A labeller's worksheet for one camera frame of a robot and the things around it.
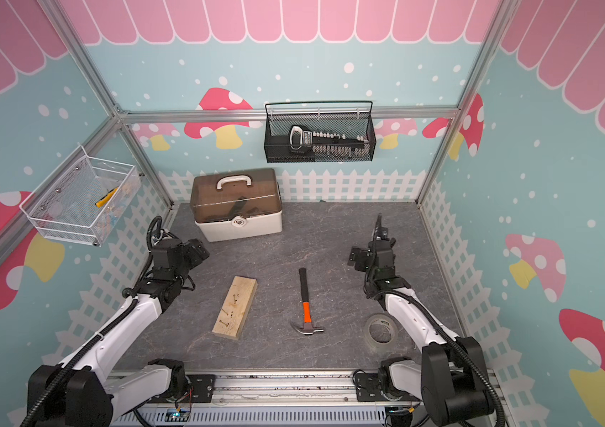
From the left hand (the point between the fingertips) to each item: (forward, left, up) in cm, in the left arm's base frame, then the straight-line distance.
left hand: (192, 252), depth 85 cm
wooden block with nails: (-16, -13, -12) cm, 24 cm away
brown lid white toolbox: (+19, -10, +3) cm, 21 cm away
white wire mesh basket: (+5, +27, +17) cm, 32 cm away
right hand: (+4, -56, -2) cm, 56 cm away
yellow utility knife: (+6, +22, +17) cm, 28 cm away
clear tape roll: (-18, -61, -16) cm, 66 cm away
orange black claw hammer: (-18, -37, -15) cm, 44 cm away
